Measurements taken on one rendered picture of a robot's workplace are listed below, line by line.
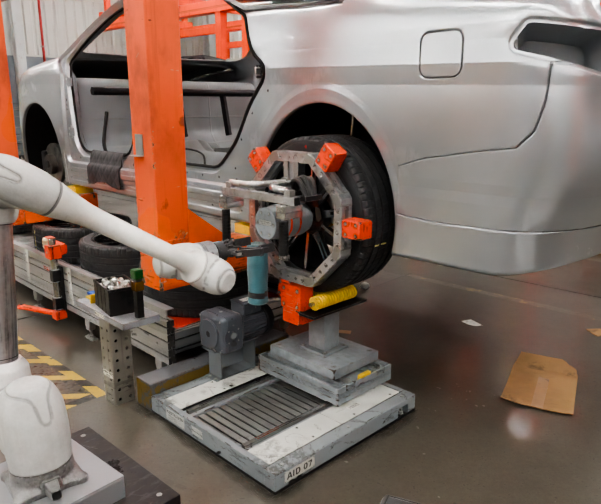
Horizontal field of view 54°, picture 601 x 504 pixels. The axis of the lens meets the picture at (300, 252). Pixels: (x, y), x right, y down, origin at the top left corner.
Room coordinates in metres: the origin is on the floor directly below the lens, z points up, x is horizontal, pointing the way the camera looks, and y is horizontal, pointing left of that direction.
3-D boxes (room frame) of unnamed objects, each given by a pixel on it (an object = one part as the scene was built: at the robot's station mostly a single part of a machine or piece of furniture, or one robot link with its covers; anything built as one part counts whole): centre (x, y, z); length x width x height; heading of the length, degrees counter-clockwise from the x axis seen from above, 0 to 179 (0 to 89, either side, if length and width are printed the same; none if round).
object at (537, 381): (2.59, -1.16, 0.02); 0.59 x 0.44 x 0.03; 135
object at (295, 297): (2.43, -0.01, 0.48); 0.16 x 0.12 x 0.17; 135
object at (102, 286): (2.43, 0.79, 0.51); 0.20 x 0.14 x 0.13; 35
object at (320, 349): (2.53, -0.11, 0.32); 0.40 x 0.30 x 0.28; 45
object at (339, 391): (2.53, -0.11, 0.13); 0.50 x 0.36 x 0.10; 45
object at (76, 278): (3.46, 1.45, 0.28); 2.47 x 0.09 x 0.22; 45
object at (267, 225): (2.36, 0.06, 0.85); 0.21 x 0.14 x 0.14; 135
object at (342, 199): (2.41, 0.01, 0.85); 0.54 x 0.07 x 0.54; 45
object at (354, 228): (2.19, -0.21, 0.85); 0.09 x 0.08 x 0.07; 45
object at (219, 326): (2.60, 0.26, 0.26); 0.42 x 0.18 x 0.35; 135
